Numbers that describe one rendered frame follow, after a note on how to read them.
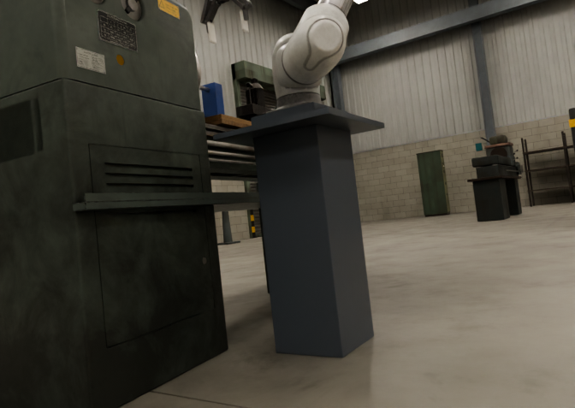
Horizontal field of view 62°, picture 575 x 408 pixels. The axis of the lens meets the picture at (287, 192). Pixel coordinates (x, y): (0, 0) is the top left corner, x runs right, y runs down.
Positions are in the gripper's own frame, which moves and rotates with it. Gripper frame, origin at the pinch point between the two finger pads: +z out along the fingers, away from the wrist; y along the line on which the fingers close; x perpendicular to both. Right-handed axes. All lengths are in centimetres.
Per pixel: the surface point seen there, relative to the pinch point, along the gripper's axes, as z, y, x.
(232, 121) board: 22, 29, -36
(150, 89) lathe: 17.4, 17.3, 22.1
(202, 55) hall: -313, 648, -822
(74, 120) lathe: 29, 15, 52
